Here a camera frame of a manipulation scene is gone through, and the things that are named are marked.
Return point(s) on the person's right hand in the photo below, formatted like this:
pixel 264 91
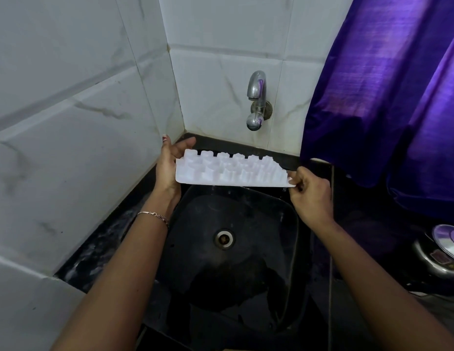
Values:
pixel 312 199

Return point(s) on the person's left hand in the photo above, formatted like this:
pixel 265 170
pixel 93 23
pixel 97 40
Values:
pixel 166 169

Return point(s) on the person's left thumb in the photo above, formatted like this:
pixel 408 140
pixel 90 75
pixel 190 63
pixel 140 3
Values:
pixel 183 145

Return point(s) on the person's right thumb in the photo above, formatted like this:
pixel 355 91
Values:
pixel 293 175

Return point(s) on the white ice cube tray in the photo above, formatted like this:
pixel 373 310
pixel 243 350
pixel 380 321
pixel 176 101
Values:
pixel 232 171

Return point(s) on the person's right forearm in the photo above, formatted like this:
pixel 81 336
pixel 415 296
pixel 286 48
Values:
pixel 377 293

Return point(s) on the person's left forearm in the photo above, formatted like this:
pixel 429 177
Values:
pixel 121 273

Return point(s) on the metal sink drain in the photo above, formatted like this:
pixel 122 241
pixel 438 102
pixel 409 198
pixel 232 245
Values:
pixel 224 239

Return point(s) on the black sink basin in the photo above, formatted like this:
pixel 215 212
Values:
pixel 236 252

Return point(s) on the purple curtain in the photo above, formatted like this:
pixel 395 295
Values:
pixel 389 102

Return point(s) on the steel pot with lid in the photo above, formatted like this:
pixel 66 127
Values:
pixel 440 251

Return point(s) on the chrome wall tap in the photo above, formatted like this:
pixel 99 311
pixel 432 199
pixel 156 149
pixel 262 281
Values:
pixel 257 101

